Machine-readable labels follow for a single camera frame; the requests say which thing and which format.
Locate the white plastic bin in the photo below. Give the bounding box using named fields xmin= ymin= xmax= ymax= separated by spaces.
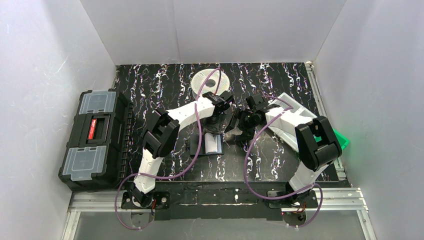
xmin=265 ymin=92 xmax=317 ymax=153

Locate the green plastic bin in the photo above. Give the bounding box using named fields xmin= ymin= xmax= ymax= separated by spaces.
xmin=333 ymin=129 xmax=350 ymax=150

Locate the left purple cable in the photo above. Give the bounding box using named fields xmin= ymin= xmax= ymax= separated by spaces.
xmin=113 ymin=68 xmax=222 ymax=231

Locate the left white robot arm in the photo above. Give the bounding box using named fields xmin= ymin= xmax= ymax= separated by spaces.
xmin=128 ymin=91 xmax=235 ymax=205

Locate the aluminium frame rail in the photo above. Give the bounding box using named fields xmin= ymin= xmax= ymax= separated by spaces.
xmin=62 ymin=187 xmax=377 ymax=240

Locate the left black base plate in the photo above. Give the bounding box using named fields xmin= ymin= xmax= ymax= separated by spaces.
xmin=120 ymin=191 xmax=171 ymax=210

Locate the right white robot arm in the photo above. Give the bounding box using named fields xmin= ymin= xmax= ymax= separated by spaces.
xmin=225 ymin=93 xmax=343 ymax=201

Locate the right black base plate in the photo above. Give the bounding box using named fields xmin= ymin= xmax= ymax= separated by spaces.
xmin=264 ymin=190 xmax=320 ymax=212

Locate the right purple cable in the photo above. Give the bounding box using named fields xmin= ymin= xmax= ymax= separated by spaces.
xmin=243 ymin=96 xmax=324 ymax=229

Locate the white credit card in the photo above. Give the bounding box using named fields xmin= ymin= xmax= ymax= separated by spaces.
xmin=204 ymin=133 xmax=223 ymax=155

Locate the purple cable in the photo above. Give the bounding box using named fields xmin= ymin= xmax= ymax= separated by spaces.
xmin=243 ymin=96 xmax=324 ymax=229
xmin=113 ymin=68 xmax=222 ymax=231

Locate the black plastic toolbox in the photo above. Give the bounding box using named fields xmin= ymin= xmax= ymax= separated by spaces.
xmin=58 ymin=88 xmax=133 ymax=193

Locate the white filament spool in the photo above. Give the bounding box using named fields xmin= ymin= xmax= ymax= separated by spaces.
xmin=190 ymin=68 xmax=230 ymax=98

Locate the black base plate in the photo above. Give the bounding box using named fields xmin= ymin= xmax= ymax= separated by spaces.
xmin=120 ymin=191 xmax=171 ymax=210
xmin=264 ymin=190 xmax=320 ymax=212

